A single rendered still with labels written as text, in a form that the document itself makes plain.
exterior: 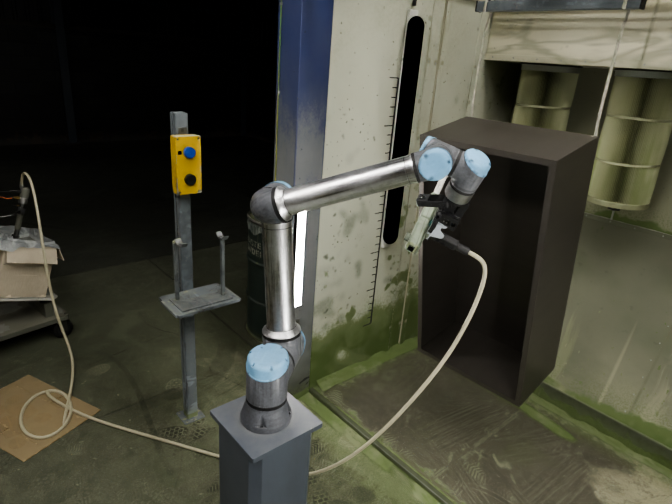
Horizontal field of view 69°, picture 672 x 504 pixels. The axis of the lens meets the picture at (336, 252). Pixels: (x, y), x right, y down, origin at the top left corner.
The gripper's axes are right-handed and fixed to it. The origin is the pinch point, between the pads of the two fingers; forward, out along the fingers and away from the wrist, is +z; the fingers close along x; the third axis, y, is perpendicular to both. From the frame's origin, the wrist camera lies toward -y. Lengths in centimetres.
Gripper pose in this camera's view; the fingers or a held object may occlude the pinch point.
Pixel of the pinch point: (427, 232)
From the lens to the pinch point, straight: 181.9
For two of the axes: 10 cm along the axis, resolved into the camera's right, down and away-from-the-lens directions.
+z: -2.4, 6.2, 7.5
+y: 8.9, 4.5, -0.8
